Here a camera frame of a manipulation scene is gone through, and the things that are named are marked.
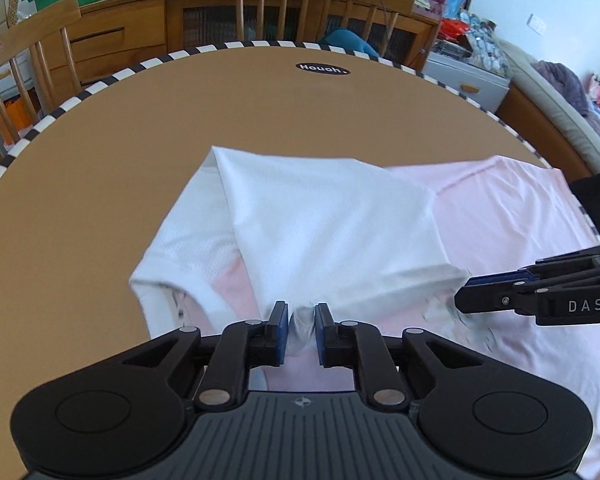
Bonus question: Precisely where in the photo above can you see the wooden sideboard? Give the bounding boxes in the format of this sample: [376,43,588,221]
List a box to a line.
[45,0,442,106]

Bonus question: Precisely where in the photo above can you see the pink and white shirt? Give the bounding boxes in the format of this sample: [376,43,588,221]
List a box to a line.
[129,146,600,480]

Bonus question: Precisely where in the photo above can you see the purple blanket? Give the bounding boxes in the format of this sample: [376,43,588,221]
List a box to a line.
[535,60,600,157]

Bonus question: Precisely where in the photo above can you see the teal cushion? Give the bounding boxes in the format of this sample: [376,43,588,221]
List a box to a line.
[320,29,381,59]

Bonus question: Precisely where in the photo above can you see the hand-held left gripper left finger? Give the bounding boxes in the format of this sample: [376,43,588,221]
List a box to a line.
[122,301,288,411]

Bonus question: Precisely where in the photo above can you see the red packets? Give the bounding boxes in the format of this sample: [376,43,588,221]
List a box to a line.
[437,17,474,42]

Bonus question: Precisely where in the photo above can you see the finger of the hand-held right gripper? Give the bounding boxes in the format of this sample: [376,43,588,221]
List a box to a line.
[454,265,600,316]
[467,243,600,286]

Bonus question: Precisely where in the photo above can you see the orange bag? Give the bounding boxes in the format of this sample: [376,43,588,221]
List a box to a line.
[0,97,44,147]

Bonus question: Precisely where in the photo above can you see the white drawer cabinet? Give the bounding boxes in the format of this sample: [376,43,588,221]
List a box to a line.
[422,52,511,113]

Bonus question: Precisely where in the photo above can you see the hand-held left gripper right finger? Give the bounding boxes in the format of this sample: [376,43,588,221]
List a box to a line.
[314,302,485,411]

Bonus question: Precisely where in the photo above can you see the beige sofa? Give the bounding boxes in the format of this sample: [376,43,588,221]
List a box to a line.
[495,40,600,181]

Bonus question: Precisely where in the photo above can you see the pile of plastic bottles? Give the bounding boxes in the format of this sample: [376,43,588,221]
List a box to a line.
[459,10,512,77]

